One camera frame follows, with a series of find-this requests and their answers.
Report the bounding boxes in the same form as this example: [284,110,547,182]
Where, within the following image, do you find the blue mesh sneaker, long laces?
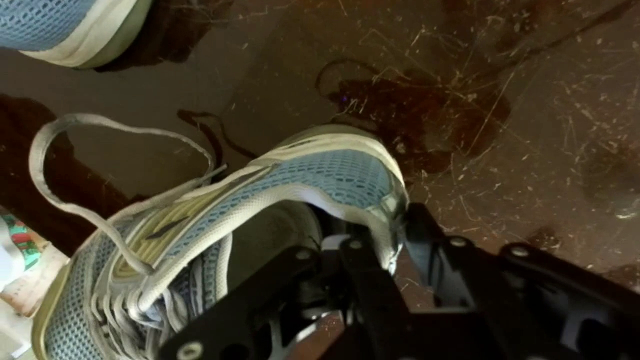
[0,0,155,69]

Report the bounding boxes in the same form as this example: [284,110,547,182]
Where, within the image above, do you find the blue mesh sneaker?
[27,111,412,360]
[0,0,155,69]

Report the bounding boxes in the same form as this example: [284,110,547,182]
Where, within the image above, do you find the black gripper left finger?
[155,234,416,360]

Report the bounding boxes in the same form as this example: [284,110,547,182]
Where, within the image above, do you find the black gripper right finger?
[400,201,640,360]

